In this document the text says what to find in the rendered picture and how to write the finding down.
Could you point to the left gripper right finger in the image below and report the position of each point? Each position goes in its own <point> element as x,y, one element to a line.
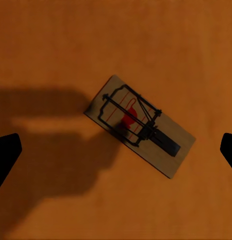
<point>226,147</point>

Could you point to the mousetrap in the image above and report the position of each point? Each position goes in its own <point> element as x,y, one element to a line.
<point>141,126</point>

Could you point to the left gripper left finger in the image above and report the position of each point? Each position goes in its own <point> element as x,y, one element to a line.
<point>10,150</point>

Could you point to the cabinet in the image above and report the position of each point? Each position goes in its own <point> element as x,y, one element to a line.
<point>75,181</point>

